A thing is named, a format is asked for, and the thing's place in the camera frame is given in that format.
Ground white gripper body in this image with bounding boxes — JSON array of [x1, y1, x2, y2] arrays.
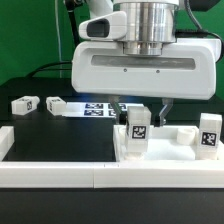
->
[[71, 39, 221, 100]]

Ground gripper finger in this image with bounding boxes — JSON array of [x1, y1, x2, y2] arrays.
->
[[110, 96, 126, 125], [154, 98, 173, 127]]

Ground white square table top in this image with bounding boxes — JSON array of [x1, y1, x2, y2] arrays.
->
[[113, 125, 224, 162]]

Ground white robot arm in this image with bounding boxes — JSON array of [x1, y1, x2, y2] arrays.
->
[[71, 0, 224, 126]]

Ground white sheet with markers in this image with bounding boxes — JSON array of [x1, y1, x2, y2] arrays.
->
[[62, 102, 146, 119]]

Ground white U-shaped fence wall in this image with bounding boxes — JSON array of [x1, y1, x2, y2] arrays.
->
[[0, 126, 224, 188]]

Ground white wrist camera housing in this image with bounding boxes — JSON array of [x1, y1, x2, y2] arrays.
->
[[79, 11, 127, 40]]

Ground black cable bundle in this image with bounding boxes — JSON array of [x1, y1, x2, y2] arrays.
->
[[26, 0, 85, 78]]

